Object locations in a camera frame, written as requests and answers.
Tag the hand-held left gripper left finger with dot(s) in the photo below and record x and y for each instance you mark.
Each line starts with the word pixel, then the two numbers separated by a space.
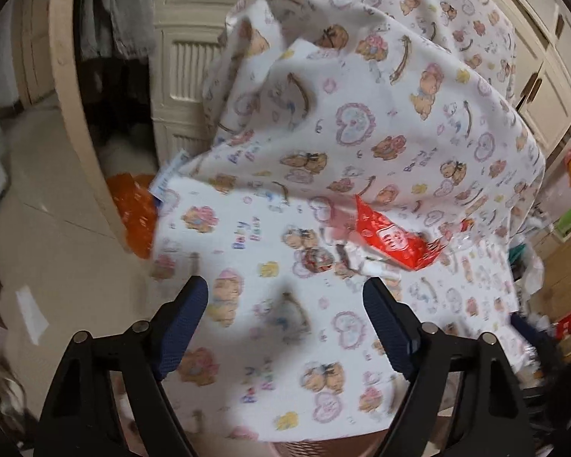
pixel 181 331

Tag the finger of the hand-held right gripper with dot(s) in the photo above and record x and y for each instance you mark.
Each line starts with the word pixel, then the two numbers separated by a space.
pixel 537 347

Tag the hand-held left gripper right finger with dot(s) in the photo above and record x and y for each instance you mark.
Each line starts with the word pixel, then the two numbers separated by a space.
pixel 390 331

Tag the red snack wrapper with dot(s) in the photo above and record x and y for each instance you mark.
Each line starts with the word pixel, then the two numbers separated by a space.
pixel 390 238

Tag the clear plastic wrapper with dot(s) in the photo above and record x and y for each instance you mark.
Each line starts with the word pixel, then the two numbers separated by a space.
pixel 464 233

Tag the pink mesh wastebasket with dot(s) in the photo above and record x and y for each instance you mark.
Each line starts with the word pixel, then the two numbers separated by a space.
pixel 323 447

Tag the white plastic bag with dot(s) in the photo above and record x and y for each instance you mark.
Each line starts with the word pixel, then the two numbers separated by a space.
pixel 533 269

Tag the orange plastic bag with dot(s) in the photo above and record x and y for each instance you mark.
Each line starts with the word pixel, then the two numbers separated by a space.
pixel 133 214

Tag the bear printed blanket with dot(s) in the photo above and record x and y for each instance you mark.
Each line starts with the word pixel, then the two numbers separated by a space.
pixel 385 104

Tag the cream panelled wardrobe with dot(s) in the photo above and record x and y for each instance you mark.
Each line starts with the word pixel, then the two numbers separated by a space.
pixel 542 95

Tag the cream louvered wardrobe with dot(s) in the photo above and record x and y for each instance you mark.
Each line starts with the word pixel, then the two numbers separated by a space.
pixel 190 57

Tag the hanging grey clothes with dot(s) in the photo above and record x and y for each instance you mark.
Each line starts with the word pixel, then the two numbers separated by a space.
pixel 123 19

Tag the wooden arch frame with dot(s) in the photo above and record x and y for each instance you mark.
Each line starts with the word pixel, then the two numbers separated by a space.
pixel 71 81

